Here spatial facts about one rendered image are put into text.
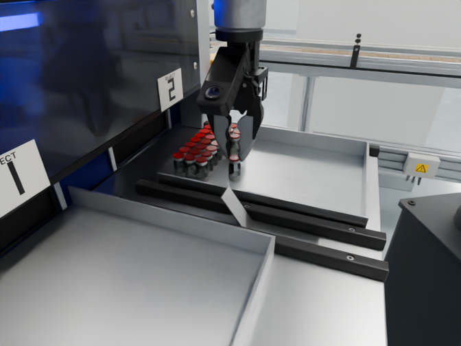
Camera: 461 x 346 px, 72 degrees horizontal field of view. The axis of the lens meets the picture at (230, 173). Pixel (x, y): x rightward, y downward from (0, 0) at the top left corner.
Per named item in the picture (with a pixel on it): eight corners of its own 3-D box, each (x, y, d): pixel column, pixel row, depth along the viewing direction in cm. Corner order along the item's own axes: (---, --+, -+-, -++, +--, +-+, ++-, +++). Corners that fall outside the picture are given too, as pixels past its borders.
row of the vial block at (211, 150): (194, 182, 58) (193, 160, 55) (229, 141, 72) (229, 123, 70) (205, 185, 57) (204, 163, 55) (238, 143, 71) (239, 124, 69)
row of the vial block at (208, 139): (183, 180, 58) (181, 158, 56) (220, 140, 73) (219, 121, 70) (194, 182, 58) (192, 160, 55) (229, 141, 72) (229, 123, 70)
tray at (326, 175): (159, 189, 56) (157, 173, 54) (216, 132, 77) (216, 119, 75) (363, 237, 46) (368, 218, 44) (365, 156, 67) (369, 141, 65)
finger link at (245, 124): (264, 151, 59) (263, 102, 54) (255, 166, 54) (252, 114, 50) (248, 150, 60) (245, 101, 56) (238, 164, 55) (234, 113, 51)
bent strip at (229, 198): (221, 228, 47) (220, 197, 44) (228, 216, 50) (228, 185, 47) (317, 252, 43) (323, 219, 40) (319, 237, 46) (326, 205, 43)
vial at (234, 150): (228, 156, 66) (228, 136, 64) (231, 152, 68) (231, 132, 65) (238, 158, 65) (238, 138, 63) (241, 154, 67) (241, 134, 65)
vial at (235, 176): (227, 180, 58) (226, 160, 56) (231, 175, 60) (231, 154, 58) (238, 183, 57) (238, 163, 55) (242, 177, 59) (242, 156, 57)
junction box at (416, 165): (403, 174, 140) (409, 156, 136) (402, 169, 144) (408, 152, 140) (433, 180, 137) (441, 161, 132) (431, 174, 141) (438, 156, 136)
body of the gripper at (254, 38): (268, 101, 56) (273, 26, 49) (254, 118, 49) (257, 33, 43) (228, 96, 58) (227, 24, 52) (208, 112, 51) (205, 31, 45)
